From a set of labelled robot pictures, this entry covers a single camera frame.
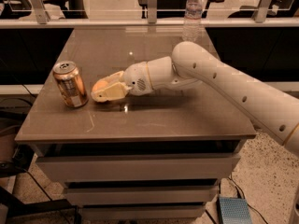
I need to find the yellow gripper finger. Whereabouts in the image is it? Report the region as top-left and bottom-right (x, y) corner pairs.
(91, 82), (130, 103)
(104, 71), (124, 83)

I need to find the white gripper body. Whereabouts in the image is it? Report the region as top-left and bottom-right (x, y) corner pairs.
(123, 62), (153, 96)

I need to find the orange fruit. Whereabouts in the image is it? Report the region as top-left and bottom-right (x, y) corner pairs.
(92, 80), (107, 91)

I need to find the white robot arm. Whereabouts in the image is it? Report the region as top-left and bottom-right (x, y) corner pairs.
(91, 41), (299, 156)

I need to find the orange soda can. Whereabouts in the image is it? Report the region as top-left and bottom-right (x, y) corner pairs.
(52, 61), (88, 108)

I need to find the grey drawer cabinet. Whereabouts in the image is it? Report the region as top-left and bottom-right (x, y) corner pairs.
(14, 26), (257, 221)

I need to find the black office chair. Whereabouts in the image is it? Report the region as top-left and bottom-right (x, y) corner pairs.
(138, 0), (224, 19)

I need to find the clear plastic water bottle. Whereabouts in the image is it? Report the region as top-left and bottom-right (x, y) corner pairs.
(182, 0), (205, 42)

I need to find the glass partition railing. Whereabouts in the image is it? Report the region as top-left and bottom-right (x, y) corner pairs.
(0, 0), (299, 28)

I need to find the black floor cable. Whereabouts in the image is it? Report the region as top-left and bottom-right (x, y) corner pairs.
(227, 175), (271, 224)

